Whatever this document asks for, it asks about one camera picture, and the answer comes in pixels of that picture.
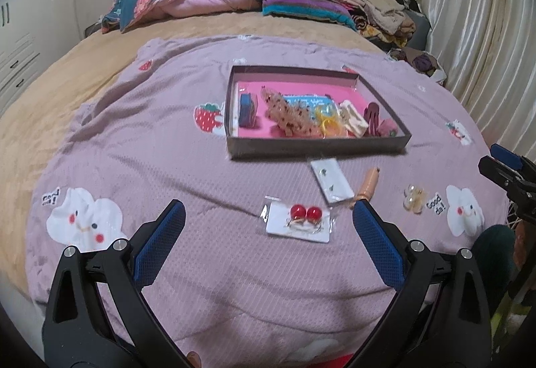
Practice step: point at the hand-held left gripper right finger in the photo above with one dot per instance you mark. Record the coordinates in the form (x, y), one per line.
(379, 244)

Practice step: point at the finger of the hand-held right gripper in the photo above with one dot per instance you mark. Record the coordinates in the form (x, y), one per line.
(494, 169)
(504, 154)

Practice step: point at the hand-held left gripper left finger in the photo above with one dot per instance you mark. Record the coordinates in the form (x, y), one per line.
(161, 244)

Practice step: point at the small clear earring packet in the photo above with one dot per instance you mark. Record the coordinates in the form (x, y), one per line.
(333, 179)

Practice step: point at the red ball earrings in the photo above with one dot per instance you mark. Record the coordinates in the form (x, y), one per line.
(299, 221)

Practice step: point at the brown hair claw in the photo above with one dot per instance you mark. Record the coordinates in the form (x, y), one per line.
(372, 116)

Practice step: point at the cream hair claw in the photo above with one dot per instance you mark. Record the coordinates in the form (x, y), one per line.
(354, 118)

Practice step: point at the brown box with pink inside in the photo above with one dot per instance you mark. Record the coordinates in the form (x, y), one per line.
(293, 146)

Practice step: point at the yellow rings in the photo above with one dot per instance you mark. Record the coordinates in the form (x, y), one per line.
(328, 123)

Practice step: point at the small blue box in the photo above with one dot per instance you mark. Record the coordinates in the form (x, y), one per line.
(248, 110)

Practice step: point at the beige dotted mesh scrunchie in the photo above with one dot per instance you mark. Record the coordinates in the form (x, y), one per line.
(289, 112)

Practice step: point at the person's left hand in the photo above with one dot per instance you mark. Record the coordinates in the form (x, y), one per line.
(194, 360)

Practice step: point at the pearl hair clip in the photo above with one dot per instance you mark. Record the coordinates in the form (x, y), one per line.
(413, 198)

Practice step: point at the purple blanket with cloud prints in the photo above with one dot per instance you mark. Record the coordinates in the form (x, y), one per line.
(167, 167)

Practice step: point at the cream curtain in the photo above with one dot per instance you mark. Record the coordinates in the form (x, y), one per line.
(473, 37)

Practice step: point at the red floral cloth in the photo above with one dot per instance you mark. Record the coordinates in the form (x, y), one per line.
(345, 361)

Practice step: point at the pile of clothes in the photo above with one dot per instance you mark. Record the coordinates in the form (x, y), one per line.
(381, 12)

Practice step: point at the beige bed sheet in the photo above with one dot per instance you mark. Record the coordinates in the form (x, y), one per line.
(71, 66)

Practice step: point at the striped purple and teal blanket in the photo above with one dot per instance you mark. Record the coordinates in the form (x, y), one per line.
(305, 5)

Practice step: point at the white wardrobe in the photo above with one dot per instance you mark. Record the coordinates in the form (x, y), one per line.
(29, 28)

